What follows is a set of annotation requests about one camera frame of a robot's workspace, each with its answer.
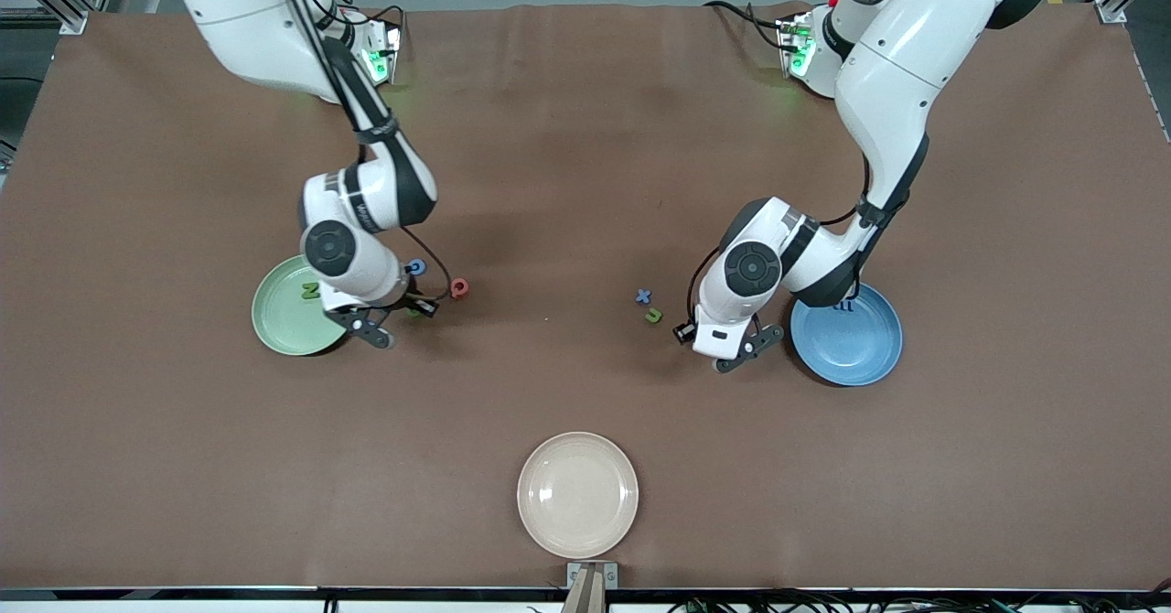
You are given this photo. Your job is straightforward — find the right arm base box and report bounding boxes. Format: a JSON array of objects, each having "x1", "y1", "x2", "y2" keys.
[{"x1": 357, "y1": 18, "x2": 403, "y2": 85}]

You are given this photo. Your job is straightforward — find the left arm base box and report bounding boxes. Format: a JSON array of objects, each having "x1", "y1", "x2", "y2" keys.
[{"x1": 776, "y1": 11, "x2": 817, "y2": 79}]

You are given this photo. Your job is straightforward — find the light green plate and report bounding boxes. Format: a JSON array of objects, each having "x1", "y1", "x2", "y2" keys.
[{"x1": 252, "y1": 254, "x2": 353, "y2": 357}]

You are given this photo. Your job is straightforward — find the blue plate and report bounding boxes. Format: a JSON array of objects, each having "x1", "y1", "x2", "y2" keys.
[{"x1": 791, "y1": 282, "x2": 904, "y2": 387}]

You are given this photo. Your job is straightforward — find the brown table cover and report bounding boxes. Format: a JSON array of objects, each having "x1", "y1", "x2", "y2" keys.
[{"x1": 0, "y1": 2, "x2": 1171, "y2": 591}]

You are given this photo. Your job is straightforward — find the beige plate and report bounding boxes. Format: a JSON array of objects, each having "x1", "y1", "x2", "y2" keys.
[{"x1": 517, "y1": 431, "x2": 639, "y2": 560}]

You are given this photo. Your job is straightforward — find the black table edge strip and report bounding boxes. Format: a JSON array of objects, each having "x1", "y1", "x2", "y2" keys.
[{"x1": 0, "y1": 586, "x2": 1171, "y2": 603}]

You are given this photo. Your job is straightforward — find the black right arm base cable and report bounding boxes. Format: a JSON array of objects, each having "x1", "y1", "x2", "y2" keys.
[{"x1": 361, "y1": 2, "x2": 408, "y2": 33}]

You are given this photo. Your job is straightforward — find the black arm base cable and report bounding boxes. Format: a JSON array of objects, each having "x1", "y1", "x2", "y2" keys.
[
  {"x1": 703, "y1": 0, "x2": 792, "y2": 51},
  {"x1": 361, "y1": 2, "x2": 408, "y2": 33}
]

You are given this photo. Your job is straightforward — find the black left arm base cable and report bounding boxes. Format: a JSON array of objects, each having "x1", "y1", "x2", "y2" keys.
[{"x1": 703, "y1": 0, "x2": 792, "y2": 51}]

